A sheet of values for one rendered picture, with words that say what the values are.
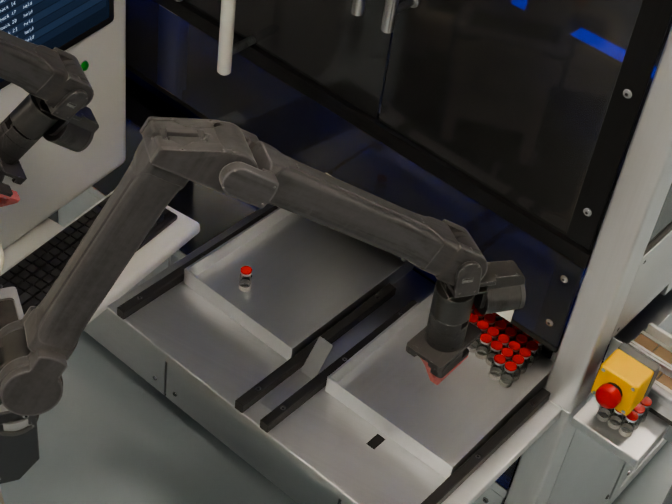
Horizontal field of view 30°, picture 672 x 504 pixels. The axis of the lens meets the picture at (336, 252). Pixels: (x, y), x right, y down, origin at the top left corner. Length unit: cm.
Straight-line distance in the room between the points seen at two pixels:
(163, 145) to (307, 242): 94
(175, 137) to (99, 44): 93
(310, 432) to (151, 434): 115
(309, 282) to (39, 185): 54
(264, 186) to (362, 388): 72
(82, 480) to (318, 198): 165
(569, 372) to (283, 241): 60
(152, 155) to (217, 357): 75
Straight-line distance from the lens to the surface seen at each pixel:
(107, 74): 244
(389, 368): 216
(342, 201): 156
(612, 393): 205
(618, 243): 192
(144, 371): 312
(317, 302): 225
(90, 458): 311
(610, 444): 216
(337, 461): 202
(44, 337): 159
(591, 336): 205
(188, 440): 314
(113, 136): 254
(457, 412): 212
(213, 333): 218
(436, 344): 179
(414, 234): 163
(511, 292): 176
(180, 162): 145
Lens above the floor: 248
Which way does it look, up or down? 43 degrees down
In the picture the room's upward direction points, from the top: 9 degrees clockwise
